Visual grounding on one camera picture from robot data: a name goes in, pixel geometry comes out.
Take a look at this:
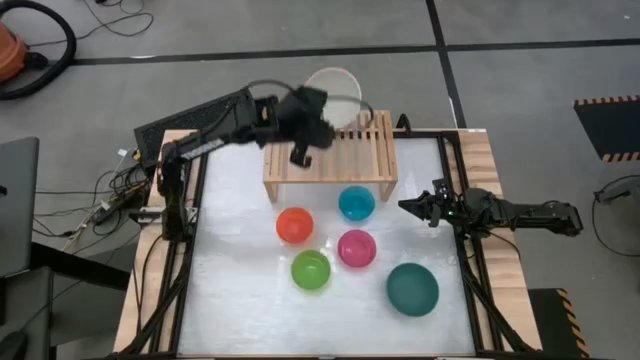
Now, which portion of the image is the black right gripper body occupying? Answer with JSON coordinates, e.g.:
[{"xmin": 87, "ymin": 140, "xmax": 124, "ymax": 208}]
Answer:
[{"xmin": 427, "ymin": 178, "xmax": 474, "ymax": 230}]

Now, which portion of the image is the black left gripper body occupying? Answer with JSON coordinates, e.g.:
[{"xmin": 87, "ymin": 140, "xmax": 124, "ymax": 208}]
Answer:
[{"xmin": 277, "ymin": 85, "xmax": 337, "ymax": 169}]

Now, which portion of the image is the white plate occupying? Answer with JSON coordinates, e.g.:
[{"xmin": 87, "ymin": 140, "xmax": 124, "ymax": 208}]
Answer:
[{"xmin": 303, "ymin": 66, "xmax": 375, "ymax": 132}]

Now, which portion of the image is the cyan plastic bowl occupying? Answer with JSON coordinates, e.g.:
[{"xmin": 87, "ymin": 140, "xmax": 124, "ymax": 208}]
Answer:
[{"xmin": 337, "ymin": 185, "xmax": 377, "ymax": 222}]

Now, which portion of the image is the pink plastic bowl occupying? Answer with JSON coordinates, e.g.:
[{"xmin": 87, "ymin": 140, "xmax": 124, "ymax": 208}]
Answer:
[{"xmin": 336, "ymin": 229, "xmax": 378, "ymax": 269}]

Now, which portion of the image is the large white bowl teal inside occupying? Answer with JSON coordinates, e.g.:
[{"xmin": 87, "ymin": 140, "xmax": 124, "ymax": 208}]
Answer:
[{"xmin": 385, "ymin": 262, "xmax": 441, "ymax": 318}]

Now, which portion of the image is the orange plastic bowl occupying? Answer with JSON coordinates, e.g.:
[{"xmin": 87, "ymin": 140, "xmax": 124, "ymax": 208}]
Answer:
[{"xmin": 275, "ymin": 206, "xmax": 315, "ymax": 245}]

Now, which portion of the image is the wooden slatted shelf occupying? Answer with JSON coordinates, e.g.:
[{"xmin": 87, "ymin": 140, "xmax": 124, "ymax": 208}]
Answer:
[{"xmin": 262, "ymin": 109, "xmax": 400, "ymax": 204}]

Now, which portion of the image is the green plastic bowl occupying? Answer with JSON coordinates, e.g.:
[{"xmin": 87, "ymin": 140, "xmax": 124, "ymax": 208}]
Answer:
[{"xmin": 290, "ymin": 249, "xmax": 332, "ymax": 292}]

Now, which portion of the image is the black hazard-striped floor mat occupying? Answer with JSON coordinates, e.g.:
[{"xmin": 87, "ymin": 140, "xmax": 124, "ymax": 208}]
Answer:
[
  {"xmin": 573, "ymin": 94, "xmax": 640, "ymax": 164},
  {"xmin": 528, "ymin": 287, "xmax": 591, "ymax": 360}
]

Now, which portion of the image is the black power strip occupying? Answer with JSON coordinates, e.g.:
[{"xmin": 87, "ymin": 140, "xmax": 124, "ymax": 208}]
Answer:
[{"xmin": 92, "ymin": 197, "xmax": 132, "ymax": 226}]

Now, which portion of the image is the grey laptop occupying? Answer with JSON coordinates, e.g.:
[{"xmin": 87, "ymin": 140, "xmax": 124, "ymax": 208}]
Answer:
[{"xmin": 0, "ymin": 136, "xmax": 41, "ymax": 279}]

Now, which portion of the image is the orange vacuum cleaner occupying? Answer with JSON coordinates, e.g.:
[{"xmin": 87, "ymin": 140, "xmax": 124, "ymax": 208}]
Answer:
[{"xmin": 0, "ymin": 19, "xmax": 30, "ymax": 84}]

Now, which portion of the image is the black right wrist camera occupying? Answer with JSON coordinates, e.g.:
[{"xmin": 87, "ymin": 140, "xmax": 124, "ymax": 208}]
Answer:
[{"xmin": 442, "ymin": 197, "xmax": 466, "ymax": 221}]

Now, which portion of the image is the black aluminium table frame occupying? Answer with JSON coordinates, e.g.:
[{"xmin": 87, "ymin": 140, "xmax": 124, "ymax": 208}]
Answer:
[{"xmin": 104, "ymin": 127, "xmax": 544, "ymax": 360}]

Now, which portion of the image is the thin black floor cable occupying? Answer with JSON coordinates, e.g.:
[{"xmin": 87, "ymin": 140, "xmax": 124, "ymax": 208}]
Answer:
[
  {"xmin": 79, "ymin": 0, "xmax": 155, "ymax": 39},
  {"xmin": 592, "ymin": 173, "xmax": 640, "ymax": 259}
]

